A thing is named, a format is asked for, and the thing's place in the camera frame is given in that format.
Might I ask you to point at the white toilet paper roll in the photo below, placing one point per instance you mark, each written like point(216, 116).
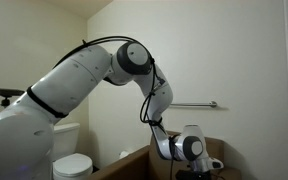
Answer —
point(124, 154)

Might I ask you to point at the metal wall grab bar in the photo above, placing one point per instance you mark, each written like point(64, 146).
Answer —
point(197, 104)

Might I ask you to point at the brown cardboard box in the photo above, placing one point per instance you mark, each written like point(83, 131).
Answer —
point(134, 166)

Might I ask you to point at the black camera on stand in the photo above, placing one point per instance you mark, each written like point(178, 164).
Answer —
point(2, 91)

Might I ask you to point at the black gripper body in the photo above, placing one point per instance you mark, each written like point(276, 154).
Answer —
point(192, 175)

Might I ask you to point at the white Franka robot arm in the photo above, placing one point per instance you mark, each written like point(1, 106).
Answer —
point(67, 83)

